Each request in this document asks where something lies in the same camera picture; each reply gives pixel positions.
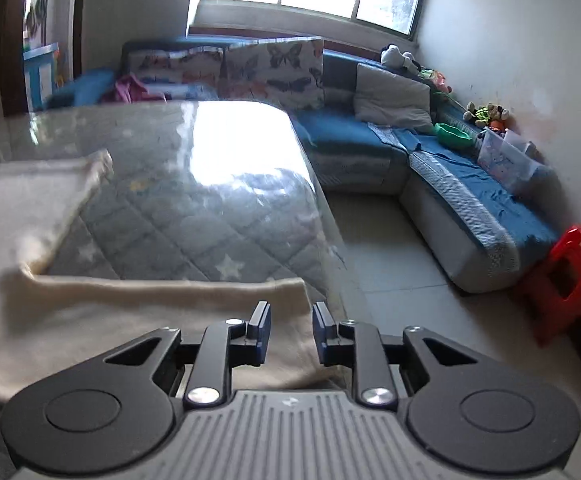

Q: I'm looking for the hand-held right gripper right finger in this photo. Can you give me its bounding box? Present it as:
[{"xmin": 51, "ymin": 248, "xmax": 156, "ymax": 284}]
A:
[{"xmin": 312, "ymin": 302, "xmax": 479, "ymax": 407}]

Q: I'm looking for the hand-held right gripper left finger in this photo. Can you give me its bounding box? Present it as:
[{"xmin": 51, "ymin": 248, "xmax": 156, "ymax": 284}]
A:
[{"xmin": 103, "ymin": 301, "xmax": 272, "ymax": 409}]

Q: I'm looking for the grey star-print quilted cloth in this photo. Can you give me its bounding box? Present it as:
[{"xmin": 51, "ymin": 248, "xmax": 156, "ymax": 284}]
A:
[{"xmin": 0, "ymin": 101, "xmax": 321, "ymax": 283}]

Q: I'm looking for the glass-topped table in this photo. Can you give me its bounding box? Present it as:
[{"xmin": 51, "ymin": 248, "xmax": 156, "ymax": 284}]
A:
[{"xmin": 0, "ymin": 99, "xmax": 376, "ymax": 391}]

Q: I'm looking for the blue corner sofa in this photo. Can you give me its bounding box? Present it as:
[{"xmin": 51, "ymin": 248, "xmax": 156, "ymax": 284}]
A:
[{"xmin": 48, "ymin": 36, "xmax": 561, "ymax": 295}]

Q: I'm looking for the green plastic bowl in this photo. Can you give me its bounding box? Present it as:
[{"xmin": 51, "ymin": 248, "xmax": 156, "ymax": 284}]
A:
[{"xmin": 433, "ymin": 123, "xmax": 476, "ymax": 150}]

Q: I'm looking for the grey square pillow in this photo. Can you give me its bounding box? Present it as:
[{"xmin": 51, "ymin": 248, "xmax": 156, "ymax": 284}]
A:
[{"xmin": 353, "ymin": 63, "xmax": 435, "ymax": 135}]

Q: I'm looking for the red plastic stool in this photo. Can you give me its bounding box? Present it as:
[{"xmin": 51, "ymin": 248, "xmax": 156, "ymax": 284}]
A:
[{"xmin": 514, "ymin": 225, "xmax": 581, "ymax": 346}]

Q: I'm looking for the clear plastic storage box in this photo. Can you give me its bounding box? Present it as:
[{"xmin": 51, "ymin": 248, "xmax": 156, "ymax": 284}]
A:
[{"xmin": 476, "ymin": 128, "xmax": 542, "ymax": 196}]

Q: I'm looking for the butterfly print cushion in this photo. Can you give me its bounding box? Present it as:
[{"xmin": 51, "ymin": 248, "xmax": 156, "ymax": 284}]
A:
[
  {"xmin": 219, "ymin": 39, "xmax": 325, "ymax": 111},
  {"xmin": 128, "ymin": 46, "xmax": 224, "ymax": 92}
]

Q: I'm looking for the pink cloth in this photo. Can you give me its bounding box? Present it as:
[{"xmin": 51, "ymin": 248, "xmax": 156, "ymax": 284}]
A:
[{"xmin": 101, "ymin": 74, "xmax": 167, "ymax": 105}]

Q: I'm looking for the brown and green plush toy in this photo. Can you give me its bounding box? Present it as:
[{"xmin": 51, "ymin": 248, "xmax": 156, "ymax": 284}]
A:
[{"xmin": 463, "ymin": 102, "xmax": 511, "ymax": 134}]

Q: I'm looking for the green and pink toy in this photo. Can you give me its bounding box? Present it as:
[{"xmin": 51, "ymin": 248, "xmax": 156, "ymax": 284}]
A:
[{"xmin": 418, "ymin": 68, "xmax": 453, "ymax": 95}]

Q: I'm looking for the white and black plush toy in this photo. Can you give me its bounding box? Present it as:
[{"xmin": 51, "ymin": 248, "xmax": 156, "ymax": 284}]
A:
[{"xmin": 381, "ymin": 44, "xmax": 422, "ymax": 73}]

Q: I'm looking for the blue and white cabinet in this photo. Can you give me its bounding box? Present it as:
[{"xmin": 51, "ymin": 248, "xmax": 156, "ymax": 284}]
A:
[{"xmin": 23, "ymin": 42, "xmax": 60, "ymax": 112}]

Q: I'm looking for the brown wooden door frame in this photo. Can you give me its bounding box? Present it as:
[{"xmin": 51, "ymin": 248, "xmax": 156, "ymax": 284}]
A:
[{"xmin": 0, "ymin": 0, "xmax": 89, "ymax": 120}]

